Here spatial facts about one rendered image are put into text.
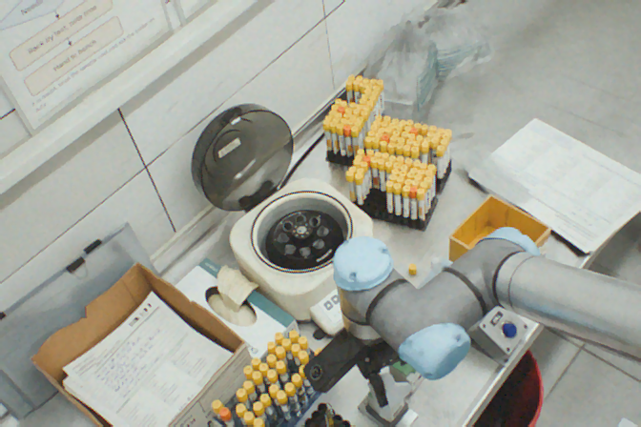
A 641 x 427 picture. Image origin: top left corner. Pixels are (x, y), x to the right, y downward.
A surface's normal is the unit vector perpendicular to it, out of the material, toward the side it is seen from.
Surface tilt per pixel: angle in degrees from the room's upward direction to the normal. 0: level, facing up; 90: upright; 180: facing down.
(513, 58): 0
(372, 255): 0
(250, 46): 90
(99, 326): 88
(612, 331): 67
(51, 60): 94
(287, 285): 0
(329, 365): 30
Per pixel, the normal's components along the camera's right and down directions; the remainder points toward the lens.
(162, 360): -0.08, -0.62
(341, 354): -0.54, -0.31
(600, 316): -0.85, -0.18
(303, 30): 0.76, 0.45
